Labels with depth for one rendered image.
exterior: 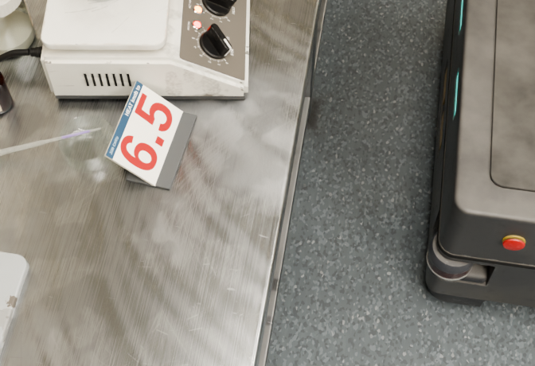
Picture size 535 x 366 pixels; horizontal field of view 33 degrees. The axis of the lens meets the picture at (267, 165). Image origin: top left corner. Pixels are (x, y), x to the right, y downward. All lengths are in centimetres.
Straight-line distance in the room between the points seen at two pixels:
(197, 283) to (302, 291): 83
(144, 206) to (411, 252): 90
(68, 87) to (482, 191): 67
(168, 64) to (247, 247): 19
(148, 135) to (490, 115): 69
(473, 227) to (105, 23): 69
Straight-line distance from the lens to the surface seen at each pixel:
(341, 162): 179
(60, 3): 93
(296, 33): 100
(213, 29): 91
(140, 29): 89
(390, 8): 204
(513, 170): 139
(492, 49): 153
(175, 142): 91
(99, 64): 90
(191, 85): 92
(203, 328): 82
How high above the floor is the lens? 151
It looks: 58 degrees down
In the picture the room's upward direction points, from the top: straight up
